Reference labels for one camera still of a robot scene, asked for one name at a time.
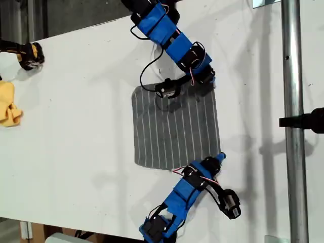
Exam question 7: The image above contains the yellow black power tool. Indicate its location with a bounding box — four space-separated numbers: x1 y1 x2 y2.
0 39 46 71

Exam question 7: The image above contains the steel post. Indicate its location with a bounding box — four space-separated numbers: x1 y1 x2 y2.
280 0 310 243

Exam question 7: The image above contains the brown cardboard box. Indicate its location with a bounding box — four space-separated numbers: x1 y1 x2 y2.
30 222 140 243

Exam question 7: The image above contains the black camera cable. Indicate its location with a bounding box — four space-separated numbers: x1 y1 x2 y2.
140 47 165 91

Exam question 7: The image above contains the black clamp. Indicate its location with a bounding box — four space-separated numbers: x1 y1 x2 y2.
279 107 324 134

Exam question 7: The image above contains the yellow cloth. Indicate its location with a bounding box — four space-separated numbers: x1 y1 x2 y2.
0 80 24 127

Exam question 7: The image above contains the white plastic box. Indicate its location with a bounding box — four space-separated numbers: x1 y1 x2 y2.
45 232 76 243

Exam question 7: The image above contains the grey white-striped towel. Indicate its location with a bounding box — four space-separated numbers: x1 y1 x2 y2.
131 82 221 171

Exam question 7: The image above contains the white metal bracket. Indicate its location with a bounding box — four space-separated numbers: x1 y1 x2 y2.
20 221 33 240

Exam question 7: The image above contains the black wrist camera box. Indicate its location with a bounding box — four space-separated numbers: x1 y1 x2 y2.
154 78 178 99
220 189 241 220

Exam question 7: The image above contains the black camera stalk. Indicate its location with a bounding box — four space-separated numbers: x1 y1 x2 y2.
204 181 226 203
174 74 191 88

